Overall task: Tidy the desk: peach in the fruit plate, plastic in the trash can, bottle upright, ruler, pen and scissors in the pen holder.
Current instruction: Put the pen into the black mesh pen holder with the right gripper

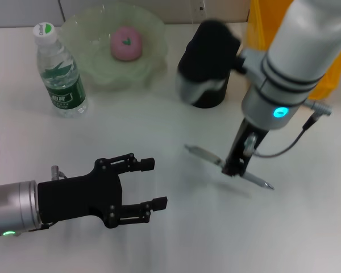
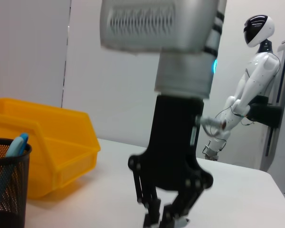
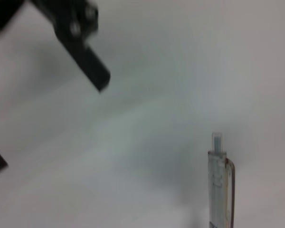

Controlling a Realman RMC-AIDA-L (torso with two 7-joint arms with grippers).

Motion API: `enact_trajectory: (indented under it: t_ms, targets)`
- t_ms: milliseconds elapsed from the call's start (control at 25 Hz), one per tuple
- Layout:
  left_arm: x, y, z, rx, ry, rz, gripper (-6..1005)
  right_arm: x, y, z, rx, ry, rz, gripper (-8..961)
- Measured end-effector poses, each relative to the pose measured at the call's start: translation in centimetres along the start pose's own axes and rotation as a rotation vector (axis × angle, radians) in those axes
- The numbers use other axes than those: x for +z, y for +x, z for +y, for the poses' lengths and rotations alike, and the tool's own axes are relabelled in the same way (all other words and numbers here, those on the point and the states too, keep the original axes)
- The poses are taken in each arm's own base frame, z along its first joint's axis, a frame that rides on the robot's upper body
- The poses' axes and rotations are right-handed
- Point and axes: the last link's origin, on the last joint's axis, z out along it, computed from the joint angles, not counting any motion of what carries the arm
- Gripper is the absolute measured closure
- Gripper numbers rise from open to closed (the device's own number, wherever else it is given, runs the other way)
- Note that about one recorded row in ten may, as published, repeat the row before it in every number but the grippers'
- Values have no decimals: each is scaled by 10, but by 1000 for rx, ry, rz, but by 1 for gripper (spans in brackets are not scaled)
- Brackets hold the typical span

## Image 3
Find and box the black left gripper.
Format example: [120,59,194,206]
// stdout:
[0,0,26,39]

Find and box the silver grey pen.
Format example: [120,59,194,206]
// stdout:
[207,132,236,228]

